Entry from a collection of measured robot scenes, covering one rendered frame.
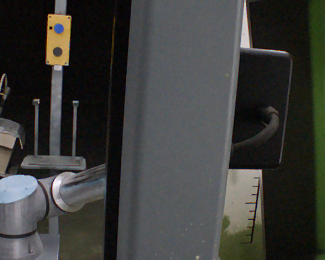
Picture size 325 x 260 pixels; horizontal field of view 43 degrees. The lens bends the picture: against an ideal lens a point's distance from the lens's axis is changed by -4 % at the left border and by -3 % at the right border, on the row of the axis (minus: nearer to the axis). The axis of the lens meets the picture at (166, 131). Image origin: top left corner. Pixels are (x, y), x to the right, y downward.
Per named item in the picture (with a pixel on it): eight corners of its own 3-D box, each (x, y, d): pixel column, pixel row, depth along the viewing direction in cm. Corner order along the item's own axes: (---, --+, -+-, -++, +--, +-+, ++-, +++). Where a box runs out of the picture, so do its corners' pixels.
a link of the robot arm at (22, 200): (-14, 224, 148) (-15, 177, 145) (27, 213, 161) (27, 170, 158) (7, 239, 138) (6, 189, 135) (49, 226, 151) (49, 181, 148)
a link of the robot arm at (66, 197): (24, 183, 160) (158, 131, 111) (61, 176, 173) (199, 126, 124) (33, 222, 158) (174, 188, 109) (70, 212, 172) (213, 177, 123)
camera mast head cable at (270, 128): (266, 157, 24) (272, 104, 23) (285, 168, 22) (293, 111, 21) (208, 156, 23) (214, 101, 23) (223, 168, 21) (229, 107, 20)
